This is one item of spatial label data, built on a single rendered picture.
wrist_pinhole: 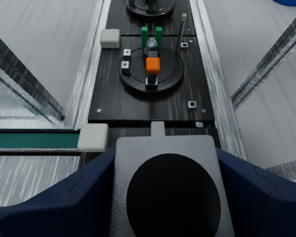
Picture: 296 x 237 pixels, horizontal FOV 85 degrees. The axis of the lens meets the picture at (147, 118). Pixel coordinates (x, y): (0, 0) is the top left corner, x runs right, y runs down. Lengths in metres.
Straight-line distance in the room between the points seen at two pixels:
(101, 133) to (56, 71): 0.36
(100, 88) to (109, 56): 0.09
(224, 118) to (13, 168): 0.42
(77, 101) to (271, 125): 0.47
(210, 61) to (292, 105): 0.27
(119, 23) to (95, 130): 0.32
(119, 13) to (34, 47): 0.33
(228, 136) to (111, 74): 0.27
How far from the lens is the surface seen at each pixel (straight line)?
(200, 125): 0.31
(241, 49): 0.68
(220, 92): 0.38
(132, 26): 0.49
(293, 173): 0.30
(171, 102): 0.32
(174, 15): 0.54
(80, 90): 0.38
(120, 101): 0.32
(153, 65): 0.24
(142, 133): 0.29
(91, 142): 0.27
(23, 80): 0.28
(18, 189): 0.40
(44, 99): 0.32
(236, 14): 0.84
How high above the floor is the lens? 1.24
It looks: 63 degrees down
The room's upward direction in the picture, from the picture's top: 1 degrees clockwise
